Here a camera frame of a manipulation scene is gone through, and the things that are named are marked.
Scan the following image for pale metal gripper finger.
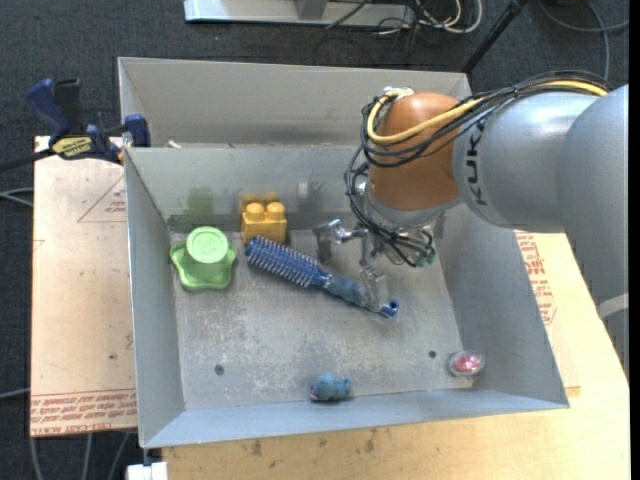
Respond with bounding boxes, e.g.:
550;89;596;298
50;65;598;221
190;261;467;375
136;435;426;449
357;266;390;315
312;219;347;265

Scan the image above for blue hairbrush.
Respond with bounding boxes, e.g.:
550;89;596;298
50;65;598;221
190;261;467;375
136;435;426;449
243;235;400;319

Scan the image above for yellow toy building brick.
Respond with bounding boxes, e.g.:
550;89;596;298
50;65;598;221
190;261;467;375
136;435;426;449
239;198;290;247

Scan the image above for grey metal bin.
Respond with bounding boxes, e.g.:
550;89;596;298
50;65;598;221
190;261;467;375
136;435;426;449
117;56;571;450

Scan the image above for blue toy mouse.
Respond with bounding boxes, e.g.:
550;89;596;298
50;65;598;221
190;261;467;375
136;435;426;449
308;371;353;403

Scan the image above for pink clear round toy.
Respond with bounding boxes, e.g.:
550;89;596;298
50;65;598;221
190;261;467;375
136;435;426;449
446;350;486;378

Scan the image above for green plastic cup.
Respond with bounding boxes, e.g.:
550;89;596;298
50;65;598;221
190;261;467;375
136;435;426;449
168;225;239;292

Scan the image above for brown cardboard board red print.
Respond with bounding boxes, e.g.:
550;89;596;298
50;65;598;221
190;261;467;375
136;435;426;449
29;135;582;439

